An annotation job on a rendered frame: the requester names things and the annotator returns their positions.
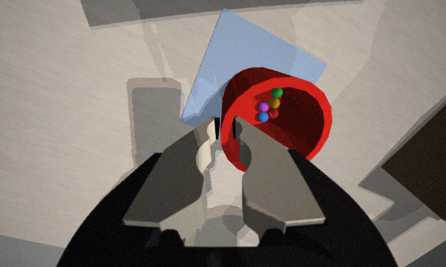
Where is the green marble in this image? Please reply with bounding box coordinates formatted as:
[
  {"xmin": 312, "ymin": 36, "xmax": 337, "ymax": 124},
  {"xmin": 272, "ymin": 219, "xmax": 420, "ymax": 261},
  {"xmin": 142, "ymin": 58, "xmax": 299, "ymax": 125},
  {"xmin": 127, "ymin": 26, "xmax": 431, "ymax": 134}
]
[{"xmin": 272, "ymin": 88, "xmax": 283, "ymax": 98}]

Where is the red marble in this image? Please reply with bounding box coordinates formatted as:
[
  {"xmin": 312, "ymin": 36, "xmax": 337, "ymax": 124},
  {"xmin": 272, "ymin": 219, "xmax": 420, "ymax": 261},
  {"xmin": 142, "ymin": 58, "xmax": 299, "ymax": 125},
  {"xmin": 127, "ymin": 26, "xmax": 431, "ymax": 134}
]
[{"xmin": 267, "ymin": 108, "xmax": 278, "ymax": 119}]

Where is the purple marble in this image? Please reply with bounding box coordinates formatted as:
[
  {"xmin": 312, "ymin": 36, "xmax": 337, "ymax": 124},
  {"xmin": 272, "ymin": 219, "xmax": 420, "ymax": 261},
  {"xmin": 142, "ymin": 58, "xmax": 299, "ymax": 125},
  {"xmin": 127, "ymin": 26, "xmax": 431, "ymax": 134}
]
[{"xmin": 258, "ymin": 101, "xmax": 269, "ymax": 112}]

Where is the yellow marble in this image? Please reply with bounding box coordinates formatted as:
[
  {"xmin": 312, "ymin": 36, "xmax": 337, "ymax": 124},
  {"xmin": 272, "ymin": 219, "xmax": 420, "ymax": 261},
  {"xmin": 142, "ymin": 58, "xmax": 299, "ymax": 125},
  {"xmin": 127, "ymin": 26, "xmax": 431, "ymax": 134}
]
[{"xmin": 269, "ymin": 97, "xmax": 280, "ymax": 108}]

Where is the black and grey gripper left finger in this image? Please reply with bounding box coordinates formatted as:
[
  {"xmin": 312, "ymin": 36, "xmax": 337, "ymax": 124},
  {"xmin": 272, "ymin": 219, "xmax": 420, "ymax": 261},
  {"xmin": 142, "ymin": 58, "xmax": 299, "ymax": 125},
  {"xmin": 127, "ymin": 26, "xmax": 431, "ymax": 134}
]
[{"xmin": 56, "ymin": 116, "xmax": 220, "ymax": 267}]

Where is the blue marble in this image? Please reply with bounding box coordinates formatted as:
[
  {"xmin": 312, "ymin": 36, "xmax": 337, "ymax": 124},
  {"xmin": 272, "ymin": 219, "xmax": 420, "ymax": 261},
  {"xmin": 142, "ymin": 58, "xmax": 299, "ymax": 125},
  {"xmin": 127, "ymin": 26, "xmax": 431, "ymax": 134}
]
[{"xmin": 258, "ymin": 112, "xmax": 268, "ymax": 122}]

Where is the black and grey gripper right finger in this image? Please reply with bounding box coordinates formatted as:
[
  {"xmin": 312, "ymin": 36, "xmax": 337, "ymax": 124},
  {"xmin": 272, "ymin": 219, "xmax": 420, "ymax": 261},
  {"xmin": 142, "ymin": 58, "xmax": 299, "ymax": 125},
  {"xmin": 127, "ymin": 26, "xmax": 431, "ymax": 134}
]
[{"xmin": 232, "ymin": 116, "xmax": 398, "ymax": 267}]

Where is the red cup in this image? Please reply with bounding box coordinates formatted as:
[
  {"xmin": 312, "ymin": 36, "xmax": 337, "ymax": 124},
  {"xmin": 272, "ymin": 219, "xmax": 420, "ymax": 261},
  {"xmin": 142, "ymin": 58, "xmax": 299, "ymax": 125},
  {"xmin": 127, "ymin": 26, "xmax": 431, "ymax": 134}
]
[{"xmin": 220, "ymin": 67, "xmax": 332, "ymax": 172}]

